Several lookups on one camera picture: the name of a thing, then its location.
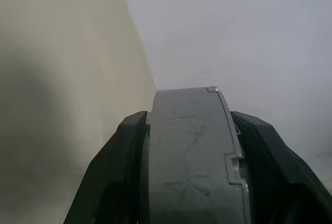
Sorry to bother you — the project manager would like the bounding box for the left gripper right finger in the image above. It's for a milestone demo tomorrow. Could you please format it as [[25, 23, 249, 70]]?
[[230, 109, 332, 224]]

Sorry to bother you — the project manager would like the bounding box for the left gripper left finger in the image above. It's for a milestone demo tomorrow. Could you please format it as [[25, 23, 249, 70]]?
[[64, 110, 151, 224]]

